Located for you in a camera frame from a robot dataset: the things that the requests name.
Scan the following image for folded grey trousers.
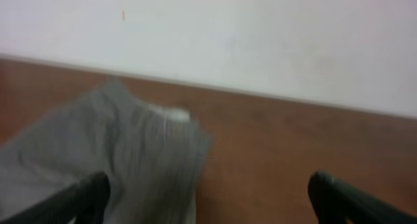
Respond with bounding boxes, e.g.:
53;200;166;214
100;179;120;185
1;80;212;223

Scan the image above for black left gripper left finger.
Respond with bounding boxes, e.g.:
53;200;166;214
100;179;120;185
1;172;111;224

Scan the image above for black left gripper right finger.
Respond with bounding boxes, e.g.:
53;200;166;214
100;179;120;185
308;171;416;224

